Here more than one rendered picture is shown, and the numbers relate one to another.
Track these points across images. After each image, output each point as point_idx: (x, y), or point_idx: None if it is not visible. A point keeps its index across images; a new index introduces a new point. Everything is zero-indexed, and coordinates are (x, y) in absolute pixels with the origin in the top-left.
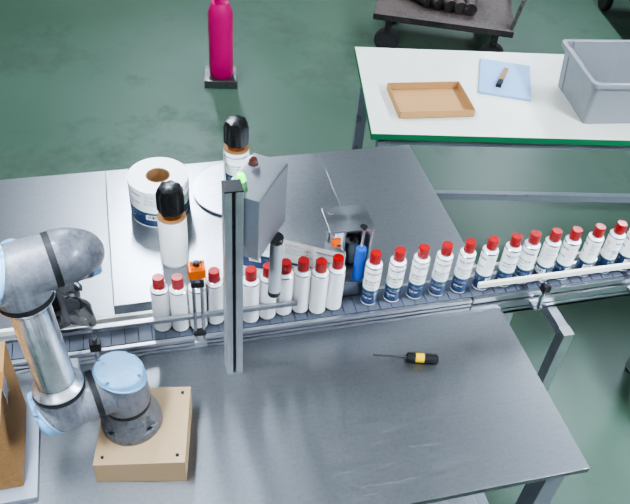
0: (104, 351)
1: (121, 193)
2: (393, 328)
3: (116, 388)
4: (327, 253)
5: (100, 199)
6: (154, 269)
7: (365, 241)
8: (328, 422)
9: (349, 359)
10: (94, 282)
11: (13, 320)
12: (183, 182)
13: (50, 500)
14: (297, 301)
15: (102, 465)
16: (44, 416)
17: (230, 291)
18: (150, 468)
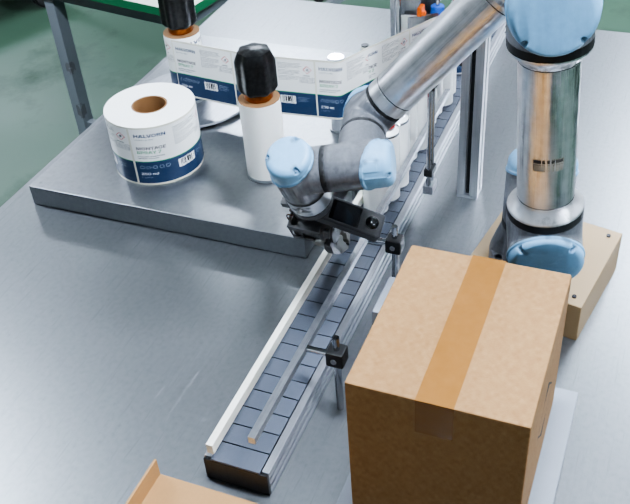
0: (377, 267)
1: (92, 183)
2: (494, 81)
3: (577, 166)
4: (422, 28)
5: (63, 217)
6: (269, 192)
7: (425, 4)
8: (593, 154)
9: (516, 117)
10: (223, 261)
11: (569, 72)
12: (186, 90)
13: (582, 389)
14: (438, 96)
15: (585, 300)
16: (576, 240)
17: (486, 50)
18: (605, 270)
